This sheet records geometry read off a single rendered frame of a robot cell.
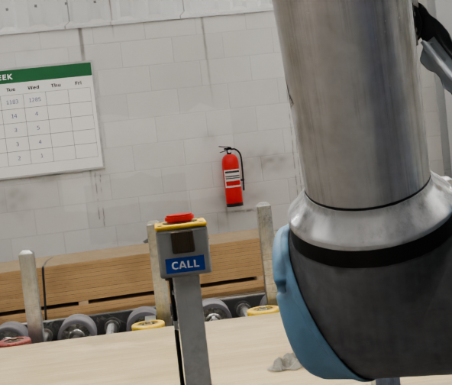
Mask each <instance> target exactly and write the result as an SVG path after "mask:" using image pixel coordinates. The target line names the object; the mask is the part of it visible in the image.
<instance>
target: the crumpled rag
mask: <svg viewBox="0 0 452 385"><path fill-rule="evenodd" d="M273 363H274V365H273V366H272V367H269V368H267V370H273V371H276V370H277V371H281V370H284V369H291V368H292V369H291V370H296V369H298V368H300V367H303V366H302V365H301V364H300V362H299V360H298V359H297V357H296V356H295V355H294V354H293V352H292V353H287V352H286V353H285V354H284V356H283V357H278V358H277V359H276V360H275V361H274V362H273Z"/></svg>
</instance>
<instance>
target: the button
mask: <svg viewBox="0 0 452 385"><path fill-rule="evenodd" d="M193 218H194V215H193V214H192V213H191V212H185V213H177V214H172V215H167V216H166V217H165V222H167V223H179V222H189V221H191V220H192V219H193Z"/></svg>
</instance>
